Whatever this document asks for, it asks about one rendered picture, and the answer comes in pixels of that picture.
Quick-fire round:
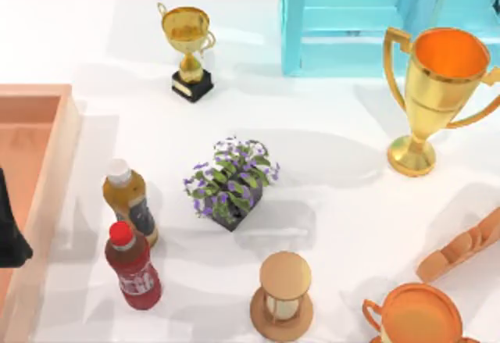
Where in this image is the purple flower plant grey pot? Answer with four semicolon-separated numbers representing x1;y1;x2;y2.
183;136;281;233

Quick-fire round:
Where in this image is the amber bottle white cap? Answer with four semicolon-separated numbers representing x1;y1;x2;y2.
102;158;160;248

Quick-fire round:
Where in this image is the small gold trophy black base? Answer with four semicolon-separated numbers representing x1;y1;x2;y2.
156;2;217;104

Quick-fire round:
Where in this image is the wooden hourglass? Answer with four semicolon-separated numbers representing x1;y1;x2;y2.
249;252;315;339

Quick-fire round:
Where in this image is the red bottle red cap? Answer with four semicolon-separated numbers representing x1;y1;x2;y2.
104;221;163;311

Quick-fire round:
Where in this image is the light blue rack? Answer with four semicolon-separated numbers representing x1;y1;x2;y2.
280;0;500;78

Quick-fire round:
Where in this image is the large gold trophy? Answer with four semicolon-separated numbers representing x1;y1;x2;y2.
382;27;500;177

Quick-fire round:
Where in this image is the shallow salmon-coloured box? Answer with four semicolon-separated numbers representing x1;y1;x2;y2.
0;84;83;343

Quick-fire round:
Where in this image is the orange bronze trophy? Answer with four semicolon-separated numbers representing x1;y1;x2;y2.
362;282;480;343

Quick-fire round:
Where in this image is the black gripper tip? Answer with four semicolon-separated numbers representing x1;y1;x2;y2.
0;167;34;269

